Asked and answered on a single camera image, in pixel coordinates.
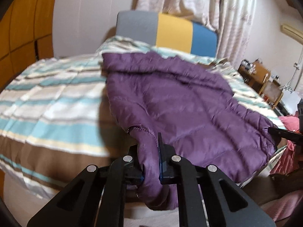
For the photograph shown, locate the purple puffer jacket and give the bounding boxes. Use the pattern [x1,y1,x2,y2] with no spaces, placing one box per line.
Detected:
[102,52,280,211]

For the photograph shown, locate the pink red clothing pile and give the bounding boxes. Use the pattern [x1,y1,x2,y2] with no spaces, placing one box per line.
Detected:
[270,115,299,175]

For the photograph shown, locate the wooden bedside desk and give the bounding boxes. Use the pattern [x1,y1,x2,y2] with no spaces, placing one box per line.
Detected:
[238,59,283,109]

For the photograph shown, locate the striped bed duvet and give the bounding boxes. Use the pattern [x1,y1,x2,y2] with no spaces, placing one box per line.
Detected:
[1,36,284,199]

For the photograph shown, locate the white patterned curtain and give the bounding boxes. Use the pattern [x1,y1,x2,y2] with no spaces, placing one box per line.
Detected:
[136,0,257,68]

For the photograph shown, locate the grey yellow blue headboard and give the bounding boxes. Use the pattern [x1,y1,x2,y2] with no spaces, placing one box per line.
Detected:
[116,10,218,58]

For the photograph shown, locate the brown wooden wardrobe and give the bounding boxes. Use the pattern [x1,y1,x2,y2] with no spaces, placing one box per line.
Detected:
[1,0,55,89]

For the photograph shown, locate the wall air conditioner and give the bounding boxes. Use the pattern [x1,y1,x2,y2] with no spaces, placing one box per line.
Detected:
[280,24,303,44]

